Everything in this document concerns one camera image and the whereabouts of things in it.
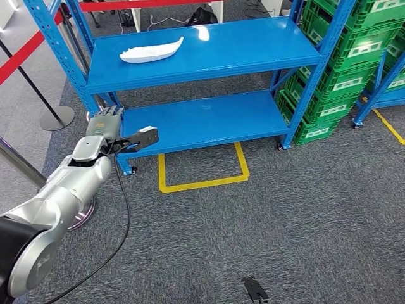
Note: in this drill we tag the black robot right foot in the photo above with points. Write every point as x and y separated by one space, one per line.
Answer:
254 290

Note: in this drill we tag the chrome stanchion post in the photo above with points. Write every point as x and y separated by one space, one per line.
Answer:
75 42
19 161

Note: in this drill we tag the green plastic crate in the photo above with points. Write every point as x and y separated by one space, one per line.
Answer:
348 85
316 133
332 110
379 7
395 49
363 49
397 83

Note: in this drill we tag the blue metal shelf rack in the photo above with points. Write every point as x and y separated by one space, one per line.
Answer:
376 93
205 50

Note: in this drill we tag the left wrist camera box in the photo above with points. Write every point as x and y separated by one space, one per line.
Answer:
145 137

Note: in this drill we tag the white table leg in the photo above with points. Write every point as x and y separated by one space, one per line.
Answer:
271 6
136 21
217 11

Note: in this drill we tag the black bag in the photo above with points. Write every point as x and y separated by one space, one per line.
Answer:
200 18

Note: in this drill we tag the black stanchion post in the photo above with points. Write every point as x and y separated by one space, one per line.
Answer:
58 119

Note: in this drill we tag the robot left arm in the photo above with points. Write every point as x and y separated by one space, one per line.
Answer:
66 193

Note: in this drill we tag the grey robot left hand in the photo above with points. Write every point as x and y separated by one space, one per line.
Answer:
104 126

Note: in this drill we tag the white curved plastic part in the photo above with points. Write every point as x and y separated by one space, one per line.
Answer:
148 53

